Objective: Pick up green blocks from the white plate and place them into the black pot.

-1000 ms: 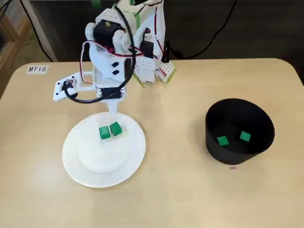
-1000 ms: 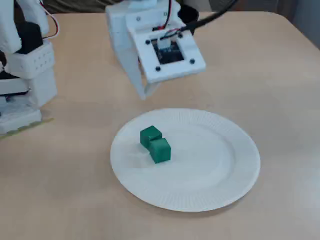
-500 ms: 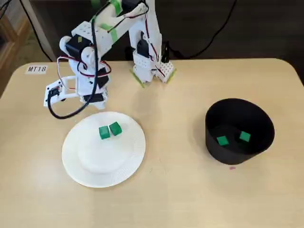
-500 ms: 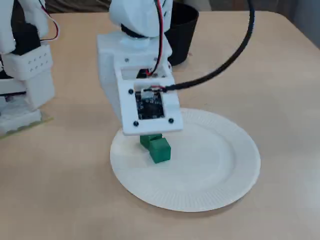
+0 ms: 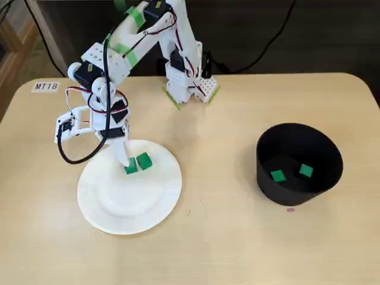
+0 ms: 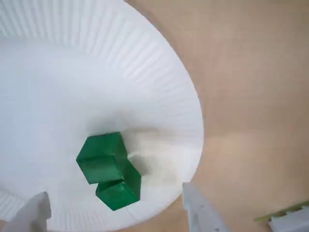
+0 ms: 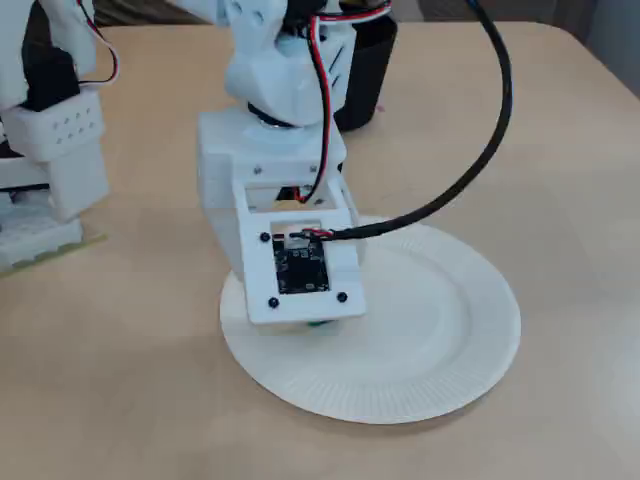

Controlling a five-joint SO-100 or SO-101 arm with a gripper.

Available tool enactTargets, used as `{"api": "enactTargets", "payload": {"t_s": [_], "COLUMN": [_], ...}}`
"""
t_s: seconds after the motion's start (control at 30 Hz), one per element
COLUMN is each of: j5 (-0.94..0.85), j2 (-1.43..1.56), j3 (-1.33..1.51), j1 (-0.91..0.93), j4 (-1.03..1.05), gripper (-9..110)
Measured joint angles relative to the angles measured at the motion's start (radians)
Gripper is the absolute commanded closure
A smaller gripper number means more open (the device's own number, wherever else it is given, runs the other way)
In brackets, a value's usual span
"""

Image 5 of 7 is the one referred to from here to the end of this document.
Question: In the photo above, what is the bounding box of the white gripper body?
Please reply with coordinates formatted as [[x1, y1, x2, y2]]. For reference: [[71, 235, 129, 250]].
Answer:
[[88, 93, 132, 144]]

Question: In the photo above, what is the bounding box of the green block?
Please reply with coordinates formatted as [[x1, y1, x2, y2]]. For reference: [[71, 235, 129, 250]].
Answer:
[[270, 169, 287, 182], [135, 152, 153, 171], [298, 163, 314, 179], [123, 157, 138, 175]]

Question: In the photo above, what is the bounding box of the white paper plate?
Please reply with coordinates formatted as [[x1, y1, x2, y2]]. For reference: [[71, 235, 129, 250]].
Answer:
[[77, 139, 183, 236]]

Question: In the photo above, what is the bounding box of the black pot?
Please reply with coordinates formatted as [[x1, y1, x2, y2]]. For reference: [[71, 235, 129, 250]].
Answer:
[[255, 122, 344, 207]]

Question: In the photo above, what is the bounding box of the green base tape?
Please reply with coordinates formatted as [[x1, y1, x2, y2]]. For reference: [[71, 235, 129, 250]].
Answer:
[[161, 84, 222, 112]]

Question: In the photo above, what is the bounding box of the white MT18 label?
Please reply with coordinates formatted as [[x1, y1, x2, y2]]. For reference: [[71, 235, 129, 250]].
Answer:
[[31, 81, 60, 93]]

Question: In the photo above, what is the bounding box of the grey metal leg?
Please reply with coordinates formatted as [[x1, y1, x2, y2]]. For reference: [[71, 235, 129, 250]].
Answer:
[[28, 0, 72, 78]]

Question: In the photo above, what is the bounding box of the black table clamp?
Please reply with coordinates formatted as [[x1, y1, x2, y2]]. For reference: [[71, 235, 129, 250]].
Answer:
[[202, 50, 214, 80]]

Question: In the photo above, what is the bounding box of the wooden shelf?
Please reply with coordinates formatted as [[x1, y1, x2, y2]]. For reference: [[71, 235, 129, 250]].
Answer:
[[0, 8, 41, 119]]

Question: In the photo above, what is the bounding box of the black camera cable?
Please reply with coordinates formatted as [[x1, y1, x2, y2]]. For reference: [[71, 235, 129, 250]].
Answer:
[[56, 34, 113, 165]]

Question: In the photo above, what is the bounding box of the red servo wire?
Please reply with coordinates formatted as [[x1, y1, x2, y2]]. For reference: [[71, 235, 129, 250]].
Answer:
[[65, 85, 131, 115]]

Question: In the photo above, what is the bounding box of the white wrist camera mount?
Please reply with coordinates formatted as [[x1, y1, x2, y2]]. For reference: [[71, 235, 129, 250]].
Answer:
[[53, 106, 96, 145]]

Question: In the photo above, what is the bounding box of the black power cable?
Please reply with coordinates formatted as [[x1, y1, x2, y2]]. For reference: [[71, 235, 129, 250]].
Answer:
[[212, 0, 297, 74]]

